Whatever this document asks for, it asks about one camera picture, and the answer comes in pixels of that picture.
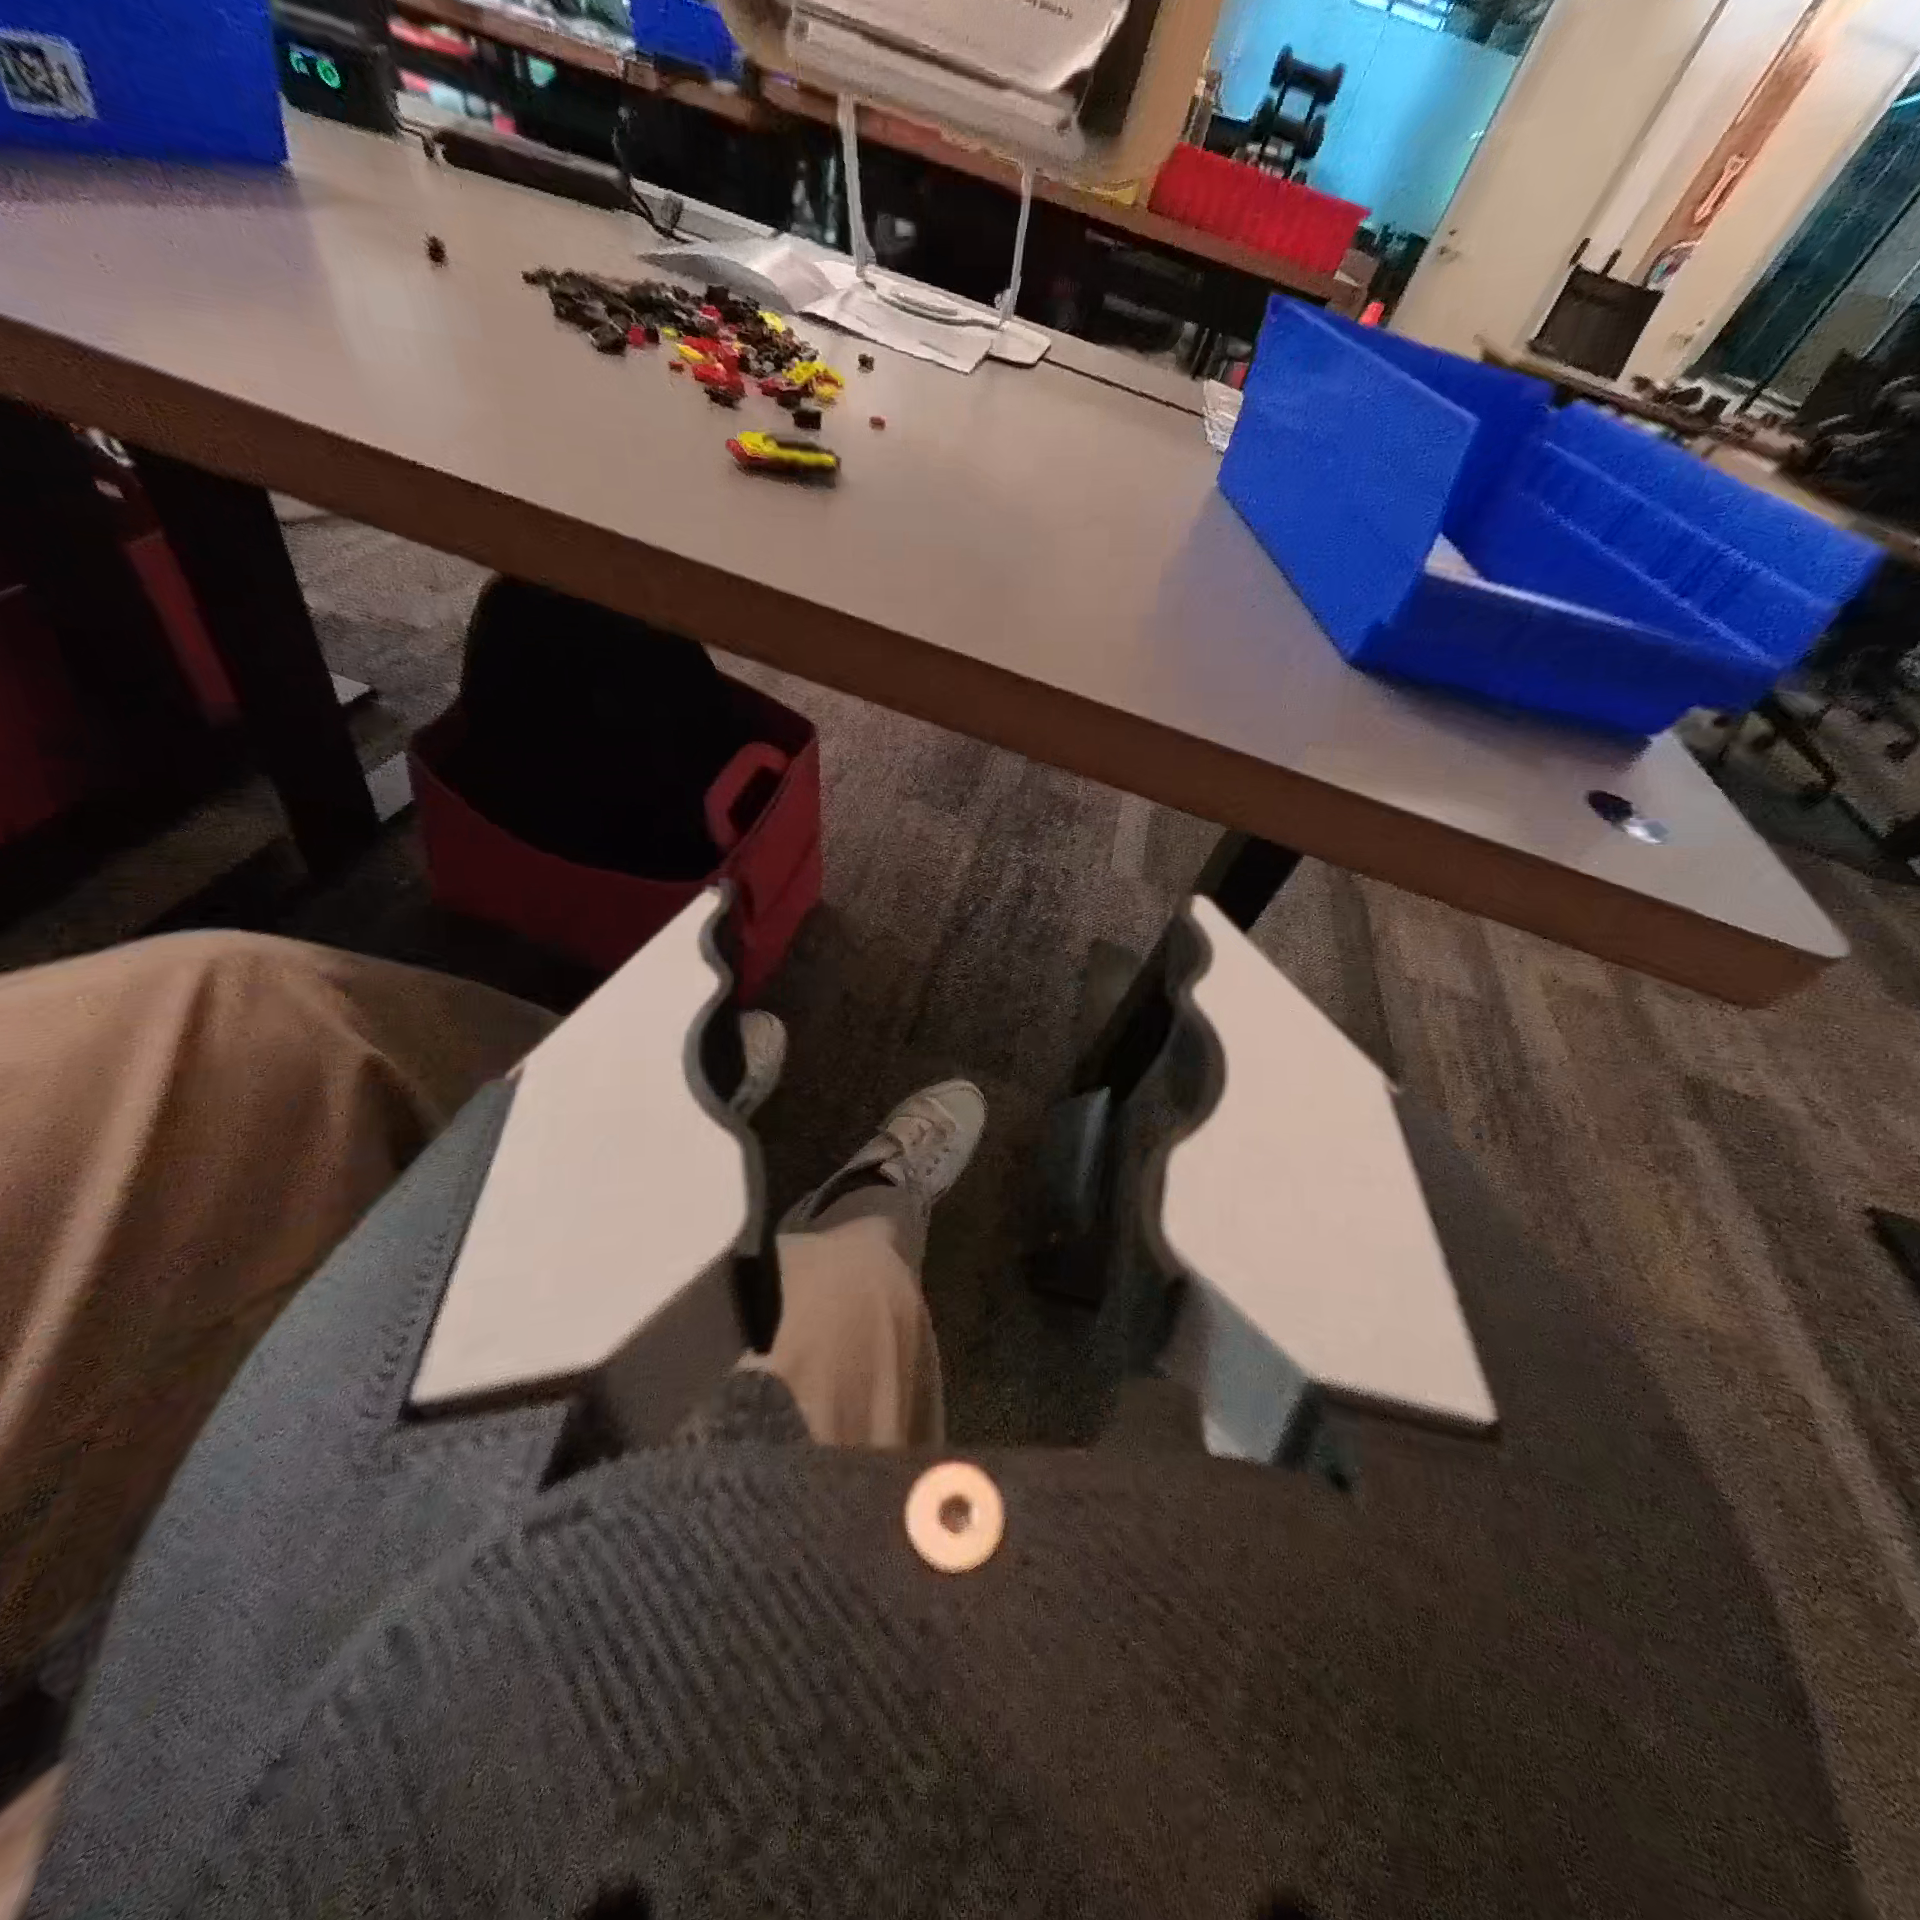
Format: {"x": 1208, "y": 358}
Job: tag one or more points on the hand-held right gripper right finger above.
{"x": 1306, "y": 1213}

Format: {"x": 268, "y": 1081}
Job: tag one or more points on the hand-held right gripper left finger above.
{"x": 599, "y": 1200}

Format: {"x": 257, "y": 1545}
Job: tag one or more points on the yellow lego assembly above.
{"x": 779, "y": 455}

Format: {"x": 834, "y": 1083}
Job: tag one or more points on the pile of lego pieces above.
{"x": 705, "y": 337}

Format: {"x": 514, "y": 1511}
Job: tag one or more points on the white sneaker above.
{"x": 762, "y": 1052}
{"x": 938, "y": 1134}

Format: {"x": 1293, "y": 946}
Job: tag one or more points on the black table leg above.
{"x": 1155, "y": 974}
{"x": 254, "y": 660}

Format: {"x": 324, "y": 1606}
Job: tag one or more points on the red plastic crate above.
{"x": 599, "y": 916}

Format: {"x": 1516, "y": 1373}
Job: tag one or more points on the black bag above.
{"x": 599, "y": 722}

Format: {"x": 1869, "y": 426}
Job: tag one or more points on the blue plastic storage bin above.
{"x": 1353, "y": 495}
{"x": 180, "y": 74}

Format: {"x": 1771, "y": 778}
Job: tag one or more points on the crinkled plastic bag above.
{"x": 1223, "y": 413}

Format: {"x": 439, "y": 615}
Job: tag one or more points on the white paper sheet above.
{"x": 901, "y": 346}

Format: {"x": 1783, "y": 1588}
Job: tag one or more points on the folded paper leaflet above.
{"x": 750, "y": 269}

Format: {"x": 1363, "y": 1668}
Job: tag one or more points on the red plastic bin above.
{"x": 1258, "y": 210}

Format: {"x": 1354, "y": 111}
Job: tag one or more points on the black power strip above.
{"x": 526, "y": 151}

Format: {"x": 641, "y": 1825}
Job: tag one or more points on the black device green lights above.
{"x": 336, "y": 68}

